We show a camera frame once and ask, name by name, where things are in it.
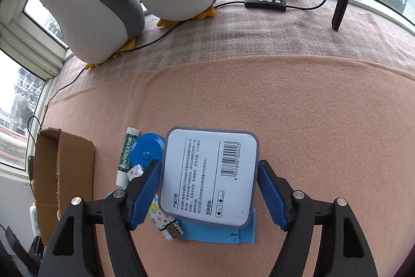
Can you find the blue round tape measure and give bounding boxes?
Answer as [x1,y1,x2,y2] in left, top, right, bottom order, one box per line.
[132,133,167,172]

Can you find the brown cardboard box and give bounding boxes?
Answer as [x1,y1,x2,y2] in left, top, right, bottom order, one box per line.
[32,127,95,247]

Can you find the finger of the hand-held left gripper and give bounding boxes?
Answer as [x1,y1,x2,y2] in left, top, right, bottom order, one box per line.
[6,228,36,276]
[29,235,43,265]

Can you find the pink blanket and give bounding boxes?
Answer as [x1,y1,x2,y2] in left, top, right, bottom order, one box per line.
[42,55,415,277]

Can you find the blue plastic phone stand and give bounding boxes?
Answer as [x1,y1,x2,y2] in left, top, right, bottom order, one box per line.
[177,208,257,245]

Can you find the pink checked mat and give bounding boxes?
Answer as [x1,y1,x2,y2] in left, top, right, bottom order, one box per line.
[53,0,415,102]

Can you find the green lip balm tube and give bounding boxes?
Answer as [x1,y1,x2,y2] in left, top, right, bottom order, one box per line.
[116,127,140,187]

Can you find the black ring light cable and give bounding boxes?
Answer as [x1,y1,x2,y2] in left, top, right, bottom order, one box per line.
[27,0,341,196]

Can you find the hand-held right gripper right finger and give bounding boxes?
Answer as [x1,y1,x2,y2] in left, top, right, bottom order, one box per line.
[257,159,378,277]

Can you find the black inline cable controller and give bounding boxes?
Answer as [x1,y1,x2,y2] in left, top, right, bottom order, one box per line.
[244,0,287,12]

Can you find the white power strip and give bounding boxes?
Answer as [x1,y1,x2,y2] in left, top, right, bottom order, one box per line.
[29,205,41,237]

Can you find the white plastic packaging box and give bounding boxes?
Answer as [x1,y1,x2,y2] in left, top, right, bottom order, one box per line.
[158,127,260,228]

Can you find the large grey penguin plush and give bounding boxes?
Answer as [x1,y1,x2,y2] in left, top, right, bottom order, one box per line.
[26,0,145,70]

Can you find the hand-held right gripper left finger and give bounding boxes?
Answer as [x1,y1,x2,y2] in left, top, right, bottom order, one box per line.
[37,159,162,277]

